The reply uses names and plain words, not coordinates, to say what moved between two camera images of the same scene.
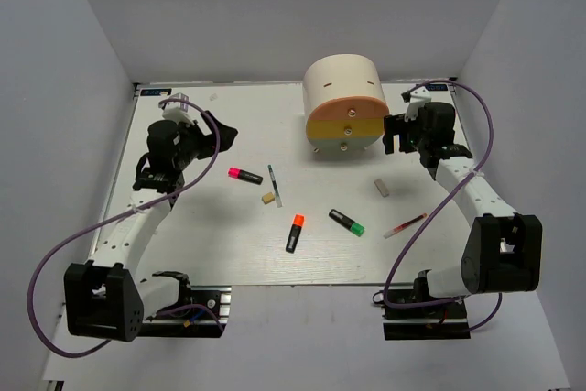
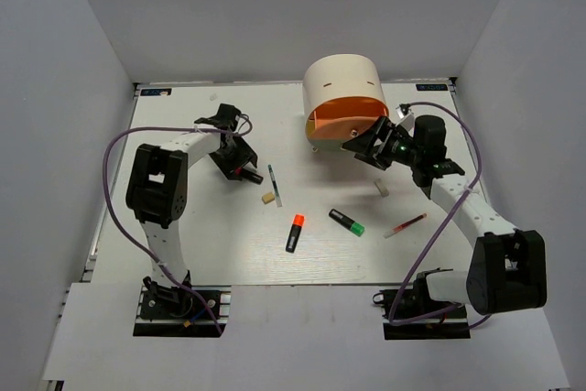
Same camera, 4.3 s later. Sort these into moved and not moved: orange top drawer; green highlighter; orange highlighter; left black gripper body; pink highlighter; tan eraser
Moved: left black gripper body; orange top drawer
Not moved: orange highlighter; pink highlighter; tan eraser; green highlighter
